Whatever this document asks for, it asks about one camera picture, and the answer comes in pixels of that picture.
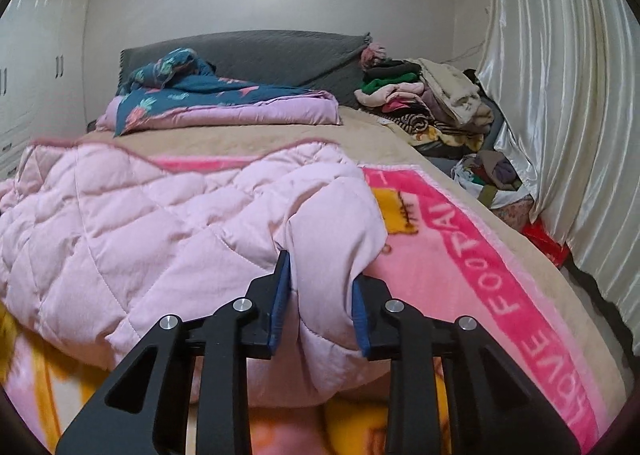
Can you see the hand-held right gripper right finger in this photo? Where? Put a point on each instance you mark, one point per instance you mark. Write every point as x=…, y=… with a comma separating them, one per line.
x=359, y=320

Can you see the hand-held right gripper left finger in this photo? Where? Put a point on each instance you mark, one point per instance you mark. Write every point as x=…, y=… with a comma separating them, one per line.
x=280, y=295

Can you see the pink quilted jacket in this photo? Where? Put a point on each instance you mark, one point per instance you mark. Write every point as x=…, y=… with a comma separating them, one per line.
x=150, y=235

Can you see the bag of mixed clothes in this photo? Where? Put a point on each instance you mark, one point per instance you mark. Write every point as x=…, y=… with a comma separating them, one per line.
x=492, y=175

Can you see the pile of folded clothes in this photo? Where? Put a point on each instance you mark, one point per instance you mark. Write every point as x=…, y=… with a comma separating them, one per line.
x=440, y=100

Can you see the pink printed fleece blanket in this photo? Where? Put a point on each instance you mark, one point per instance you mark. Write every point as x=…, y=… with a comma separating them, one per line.
x=450, y=260

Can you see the beige bed sheet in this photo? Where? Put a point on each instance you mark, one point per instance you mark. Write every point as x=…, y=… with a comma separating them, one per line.
x=250, y=140

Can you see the red bag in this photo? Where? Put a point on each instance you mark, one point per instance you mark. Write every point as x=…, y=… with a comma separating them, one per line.
x=545, y=240

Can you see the folded floral pink quilt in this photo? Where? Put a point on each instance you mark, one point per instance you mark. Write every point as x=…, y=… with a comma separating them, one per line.
x=225, y=90

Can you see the grey padded headboard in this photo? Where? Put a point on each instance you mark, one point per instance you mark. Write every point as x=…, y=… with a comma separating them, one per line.
x=280, y=55

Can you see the white satin curtain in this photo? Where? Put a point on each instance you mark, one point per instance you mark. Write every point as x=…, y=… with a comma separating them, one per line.
x=575, y=110

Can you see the white wardrobe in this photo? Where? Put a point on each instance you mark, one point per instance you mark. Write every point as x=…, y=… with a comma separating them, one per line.
x=35, y=60

